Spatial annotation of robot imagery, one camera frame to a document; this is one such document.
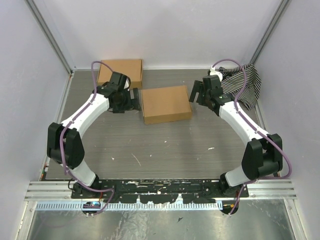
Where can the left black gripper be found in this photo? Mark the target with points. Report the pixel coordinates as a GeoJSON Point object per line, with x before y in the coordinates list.
{"type": "Point", "coordinates": [132, 104]}

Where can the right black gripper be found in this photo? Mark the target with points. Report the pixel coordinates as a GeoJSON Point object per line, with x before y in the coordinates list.
{"type": "Point", "coordinates": [197, 87]}

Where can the brown cardboard box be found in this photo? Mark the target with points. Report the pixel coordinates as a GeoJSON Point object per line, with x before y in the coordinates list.
{"type": "Point", "coordinates": [133, 68]}
{"type": "Point", "coordinates": [165, 104]}

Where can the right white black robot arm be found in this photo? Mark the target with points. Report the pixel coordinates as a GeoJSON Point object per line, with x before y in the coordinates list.
{"type": "Point", "coordinates": [263, 151]}

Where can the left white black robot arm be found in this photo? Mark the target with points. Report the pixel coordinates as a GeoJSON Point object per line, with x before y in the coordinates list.
{"type": "Point", "coordinates": [64, 140]}

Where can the closed brown cardboard box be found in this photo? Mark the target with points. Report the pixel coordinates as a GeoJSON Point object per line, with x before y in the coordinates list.
{"type": "Point", "coordinates": [133, 68]}

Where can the black white striped cloth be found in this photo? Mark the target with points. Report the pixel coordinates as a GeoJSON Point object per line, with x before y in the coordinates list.
{"type": "Point", "coordinates": [241, 84]}

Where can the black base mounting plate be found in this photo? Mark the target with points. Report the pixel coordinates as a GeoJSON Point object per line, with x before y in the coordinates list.
{"type": "Point", "coordinates": [158, 191]}

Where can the right aluminium corner post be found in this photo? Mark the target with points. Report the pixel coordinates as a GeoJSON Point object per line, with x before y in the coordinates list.
{"type": "Point", "coordinates": [279, 12]}

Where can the aluminium corner post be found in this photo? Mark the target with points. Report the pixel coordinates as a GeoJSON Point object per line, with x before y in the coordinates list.
{"type": "Point", "coordinates": [48, 34]}
{"type": "Point", "coordinates": [279, 12]}

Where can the aluminium front rail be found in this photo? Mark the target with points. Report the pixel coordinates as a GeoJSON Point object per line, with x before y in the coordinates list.
{"type": "Point", "coordinates": [60, 190]}

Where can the left aluminium corner post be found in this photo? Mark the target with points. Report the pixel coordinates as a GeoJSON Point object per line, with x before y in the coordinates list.
{"type": "Point", "coordinates": [48, 34]}

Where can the white slotted cable duct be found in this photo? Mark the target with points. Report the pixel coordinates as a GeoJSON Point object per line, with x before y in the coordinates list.
{"type": "Point", "coordinates": [95, 206]}

